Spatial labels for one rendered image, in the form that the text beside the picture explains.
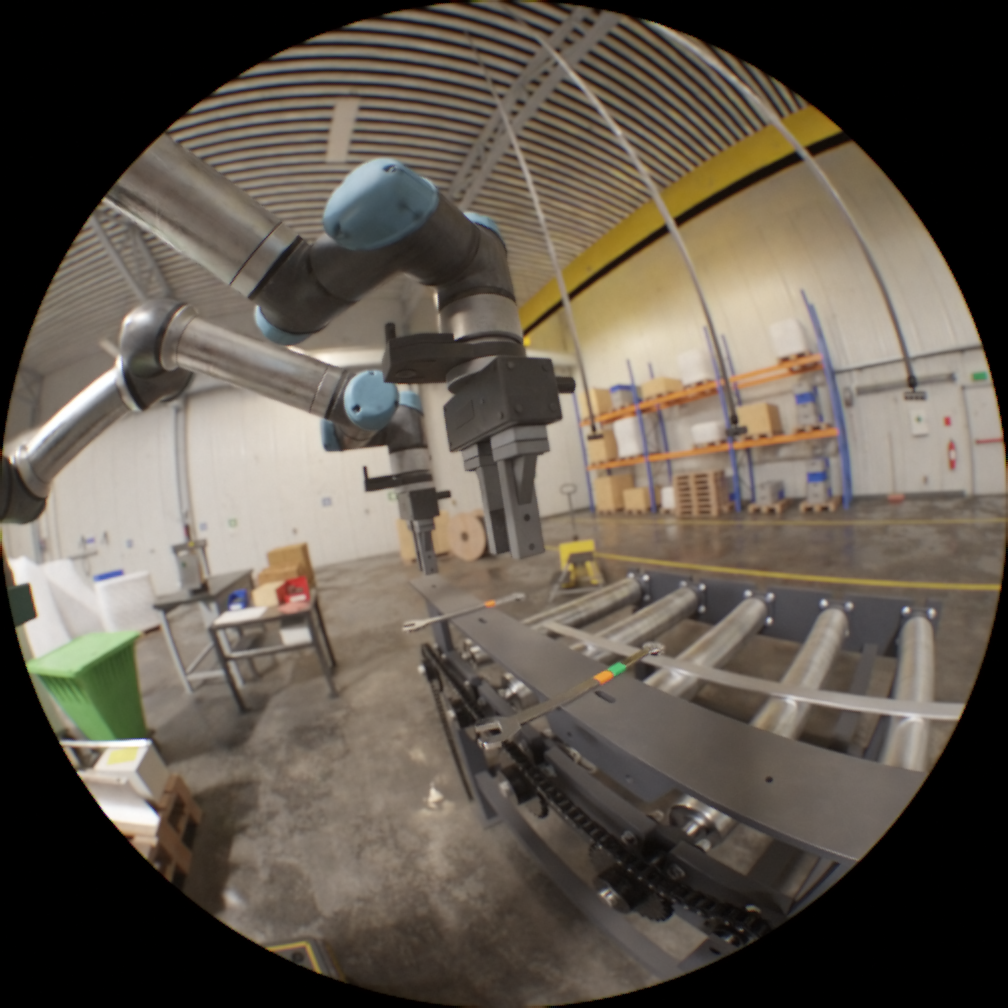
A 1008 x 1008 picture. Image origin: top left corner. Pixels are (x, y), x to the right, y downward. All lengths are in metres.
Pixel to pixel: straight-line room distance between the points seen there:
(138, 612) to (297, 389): 6.65
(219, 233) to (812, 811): 0.59
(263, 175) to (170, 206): 8.40
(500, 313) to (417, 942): 1.64
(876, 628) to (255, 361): 1.53
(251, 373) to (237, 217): 0.23
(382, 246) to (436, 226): 0.04
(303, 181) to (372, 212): 8.67
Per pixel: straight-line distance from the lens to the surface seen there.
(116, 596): 6.90
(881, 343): 9.47
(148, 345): 0.55
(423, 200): 0.27
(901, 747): 0.76
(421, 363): 0.27
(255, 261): 0.34
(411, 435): 0.62
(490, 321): 0.30
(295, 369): 0.48
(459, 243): 0.30
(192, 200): 0.35
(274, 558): 7.50
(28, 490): 0.80
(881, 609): 1.26
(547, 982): 1.42
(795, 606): 1.30
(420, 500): 0.58
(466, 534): 7.12
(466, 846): 1.68
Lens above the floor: 1.40
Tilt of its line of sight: 3 degrees down
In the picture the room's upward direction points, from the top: 9 degrees counter-clockwise
